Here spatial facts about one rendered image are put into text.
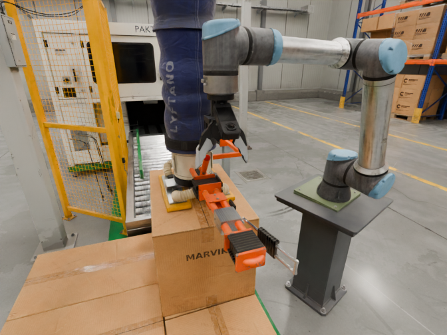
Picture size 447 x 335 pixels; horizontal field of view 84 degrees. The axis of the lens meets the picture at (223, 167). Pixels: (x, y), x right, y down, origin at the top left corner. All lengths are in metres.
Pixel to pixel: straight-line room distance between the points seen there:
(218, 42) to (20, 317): 1.28
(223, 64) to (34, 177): 1.96
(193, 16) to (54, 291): 1.28
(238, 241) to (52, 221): 2.07
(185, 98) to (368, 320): 1.73
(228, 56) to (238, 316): 0.97
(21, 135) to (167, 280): 1.61
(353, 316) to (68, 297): 1.63
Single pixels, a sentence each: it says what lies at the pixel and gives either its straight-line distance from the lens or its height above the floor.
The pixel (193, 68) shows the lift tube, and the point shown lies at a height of 1.47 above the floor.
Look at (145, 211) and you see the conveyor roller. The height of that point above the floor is 0.54.
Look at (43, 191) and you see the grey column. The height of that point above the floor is 0.57.
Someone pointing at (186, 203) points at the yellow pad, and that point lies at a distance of 1.03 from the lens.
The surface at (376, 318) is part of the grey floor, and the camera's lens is 2.09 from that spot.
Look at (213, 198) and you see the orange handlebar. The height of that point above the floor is 1.09.
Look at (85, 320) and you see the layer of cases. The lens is 1.29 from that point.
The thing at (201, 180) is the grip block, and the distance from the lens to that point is 0.92.
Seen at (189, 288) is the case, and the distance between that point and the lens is 1.11.
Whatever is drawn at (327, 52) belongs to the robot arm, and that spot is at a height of 1.53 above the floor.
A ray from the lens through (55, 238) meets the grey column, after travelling 2.62.
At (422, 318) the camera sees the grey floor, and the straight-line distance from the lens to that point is 2.24.
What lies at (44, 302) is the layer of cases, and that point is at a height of 0.54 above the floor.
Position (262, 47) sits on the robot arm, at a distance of 0.70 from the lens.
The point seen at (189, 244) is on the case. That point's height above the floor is 0.88.
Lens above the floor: 1.49
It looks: 22 degrees down
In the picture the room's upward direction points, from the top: straight up
